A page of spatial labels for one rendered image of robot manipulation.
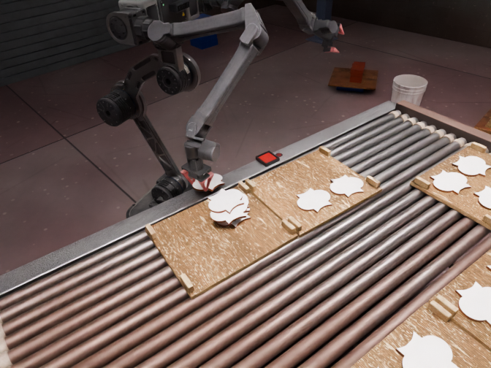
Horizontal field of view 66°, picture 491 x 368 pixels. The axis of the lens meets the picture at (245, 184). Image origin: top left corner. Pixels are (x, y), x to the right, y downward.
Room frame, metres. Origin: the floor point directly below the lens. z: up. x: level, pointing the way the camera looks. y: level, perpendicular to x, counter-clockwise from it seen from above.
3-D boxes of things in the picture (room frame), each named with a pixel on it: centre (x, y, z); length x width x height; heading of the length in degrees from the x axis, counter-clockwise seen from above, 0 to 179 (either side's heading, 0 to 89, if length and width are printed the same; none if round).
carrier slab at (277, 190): (1.14, -0.26, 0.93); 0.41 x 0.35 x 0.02; 122
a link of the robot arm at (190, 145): (1.15, 0.18, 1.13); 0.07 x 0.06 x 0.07; 62
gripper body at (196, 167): (1.15, 0.18, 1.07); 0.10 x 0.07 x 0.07; 49
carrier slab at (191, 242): (0.92, 0.10, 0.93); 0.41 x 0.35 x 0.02; 123
